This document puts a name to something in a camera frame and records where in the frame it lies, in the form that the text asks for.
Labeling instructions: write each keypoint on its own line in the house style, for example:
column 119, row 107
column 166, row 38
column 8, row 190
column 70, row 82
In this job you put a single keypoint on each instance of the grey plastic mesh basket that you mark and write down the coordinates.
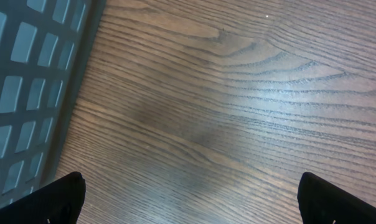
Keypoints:
column 44, row 49

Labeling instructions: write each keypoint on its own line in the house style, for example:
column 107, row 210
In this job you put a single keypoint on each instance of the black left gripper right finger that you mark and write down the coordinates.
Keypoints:
column 322, row 202

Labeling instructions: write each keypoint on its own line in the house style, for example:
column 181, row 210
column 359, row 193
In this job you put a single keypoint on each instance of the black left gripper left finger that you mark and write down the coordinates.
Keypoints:
column 59, row 202

